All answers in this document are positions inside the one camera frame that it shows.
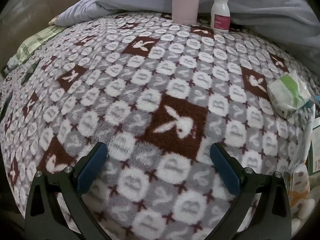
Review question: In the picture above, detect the green white tissue pack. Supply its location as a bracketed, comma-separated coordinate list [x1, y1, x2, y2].
[267, 70, 312, 117]

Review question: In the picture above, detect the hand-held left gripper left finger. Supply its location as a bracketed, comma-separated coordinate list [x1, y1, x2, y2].
[24, 142, 108, 240]

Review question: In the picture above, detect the white pill bottle pink label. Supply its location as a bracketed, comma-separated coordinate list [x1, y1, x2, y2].
[210, 0, 230, 33]

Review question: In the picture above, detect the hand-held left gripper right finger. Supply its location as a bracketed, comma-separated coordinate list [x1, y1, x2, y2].
[210, 142, 292, 240]

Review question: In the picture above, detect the pink drink bottle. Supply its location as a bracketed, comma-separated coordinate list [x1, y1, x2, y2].
[172, 0, 202, 25]

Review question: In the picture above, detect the grey maroon printed blanket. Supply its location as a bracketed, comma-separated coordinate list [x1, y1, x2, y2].
[0, 12, 318, 240]

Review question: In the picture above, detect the green plaid cloth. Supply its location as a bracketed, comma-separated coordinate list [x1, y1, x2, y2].
[6, 25, 65, 68]

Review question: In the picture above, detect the brown padded headboard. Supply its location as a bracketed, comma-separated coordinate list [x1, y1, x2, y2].
[0, 0, 118, 63]

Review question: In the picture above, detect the lavender quilt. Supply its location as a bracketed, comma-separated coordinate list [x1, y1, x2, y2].
[54, 0, 320, 73]

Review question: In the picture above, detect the white printed packet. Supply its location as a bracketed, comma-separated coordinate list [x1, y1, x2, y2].
[284, 110, 316, 218]

